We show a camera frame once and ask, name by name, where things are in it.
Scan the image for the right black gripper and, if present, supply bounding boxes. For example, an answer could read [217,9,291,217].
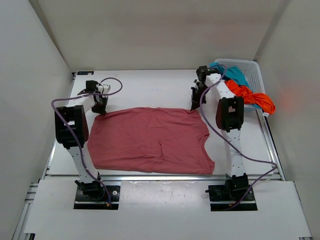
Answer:
[190,84,210,112]

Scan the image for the pink t shirt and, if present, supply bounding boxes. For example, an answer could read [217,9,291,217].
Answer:
[87,107,215,175]

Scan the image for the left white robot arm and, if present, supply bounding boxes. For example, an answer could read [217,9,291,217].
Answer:
[54,80,110,200]

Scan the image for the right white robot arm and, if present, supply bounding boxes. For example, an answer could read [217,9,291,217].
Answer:
[190,65,249,200]

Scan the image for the black corner label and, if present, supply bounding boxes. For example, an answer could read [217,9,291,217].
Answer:
[77,71,94,76]

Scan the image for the teal t shirt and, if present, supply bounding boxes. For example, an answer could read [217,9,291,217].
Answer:
[209,61,261,110]

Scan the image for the white plastic basket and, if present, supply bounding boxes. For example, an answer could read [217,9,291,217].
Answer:
[214,58,266,112]

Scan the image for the orange t shirt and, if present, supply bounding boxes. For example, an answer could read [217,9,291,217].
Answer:
[225,79,276,115]

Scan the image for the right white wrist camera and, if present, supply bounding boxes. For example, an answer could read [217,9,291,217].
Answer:
[193,79,201,88]

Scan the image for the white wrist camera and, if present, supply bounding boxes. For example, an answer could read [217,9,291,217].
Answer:
[98,83,111,94]
[193,79,201,88]

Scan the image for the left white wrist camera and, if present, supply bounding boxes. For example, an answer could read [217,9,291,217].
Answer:
[98,83,111,94]

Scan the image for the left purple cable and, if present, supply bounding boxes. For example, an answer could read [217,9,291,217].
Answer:
[50,77,124,205]

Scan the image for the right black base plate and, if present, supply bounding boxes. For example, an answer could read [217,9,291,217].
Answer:
[205,185,258,212]

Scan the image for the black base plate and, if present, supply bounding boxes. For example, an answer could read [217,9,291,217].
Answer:
[205,185,258,212]
[73,180,121,210]

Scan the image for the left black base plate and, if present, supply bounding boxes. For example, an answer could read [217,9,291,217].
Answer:
[73,180,121,210]

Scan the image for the aluminium frame rail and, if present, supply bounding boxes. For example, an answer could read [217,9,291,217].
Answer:
[13,70,313,240]

